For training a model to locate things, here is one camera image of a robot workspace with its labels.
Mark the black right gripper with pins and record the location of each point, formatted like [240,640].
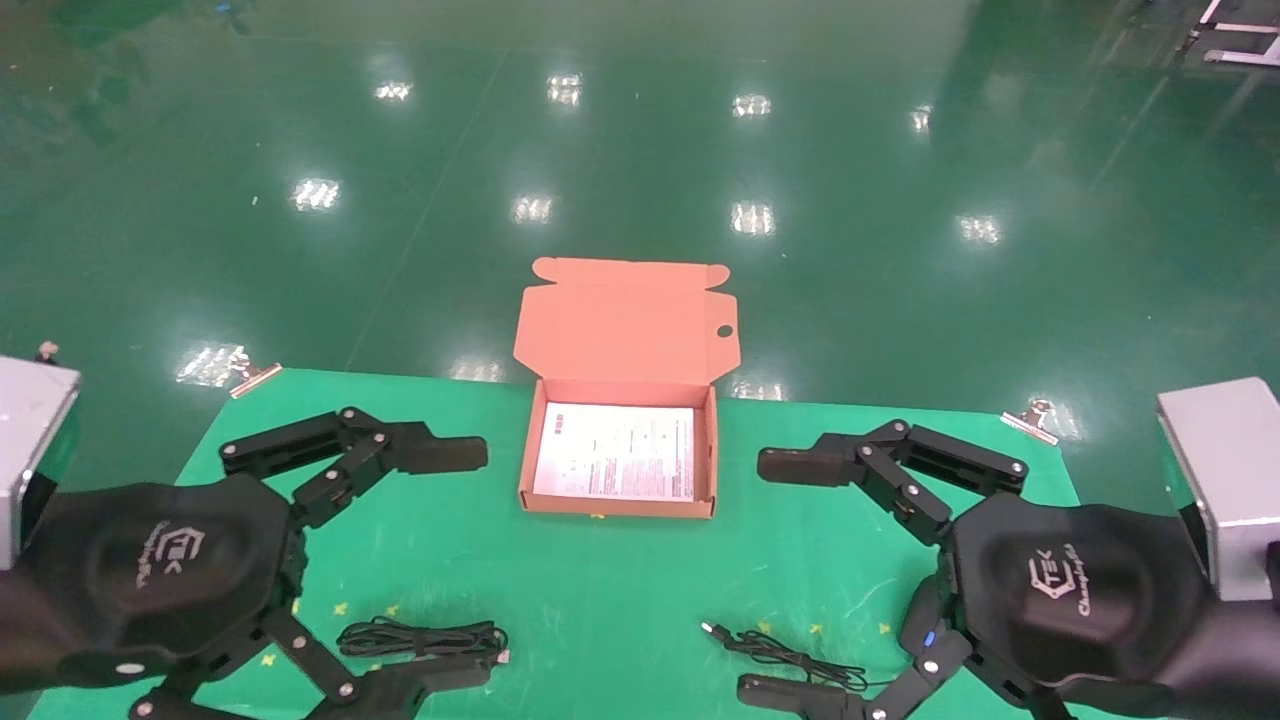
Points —
[1080,600]

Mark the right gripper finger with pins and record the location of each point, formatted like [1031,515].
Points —
[800,698]

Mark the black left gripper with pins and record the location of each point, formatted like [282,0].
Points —
[150,570]

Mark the open orange cardboard box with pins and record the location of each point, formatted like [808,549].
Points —
[620,330]

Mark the silver binder clip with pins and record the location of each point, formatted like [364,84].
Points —
[1030,422]
[255,378]

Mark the green table mat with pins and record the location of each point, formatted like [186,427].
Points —
[600,580]

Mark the white printed instruction sheet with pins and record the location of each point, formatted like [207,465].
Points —
[615,450]

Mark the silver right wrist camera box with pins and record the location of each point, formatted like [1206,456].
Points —
[1230,470]

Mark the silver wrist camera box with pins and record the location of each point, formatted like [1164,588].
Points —
[1230,470]
[30,440]

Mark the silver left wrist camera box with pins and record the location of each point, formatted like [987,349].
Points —
[30,440]

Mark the grey metal frame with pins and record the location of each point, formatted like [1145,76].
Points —
[1240,40]

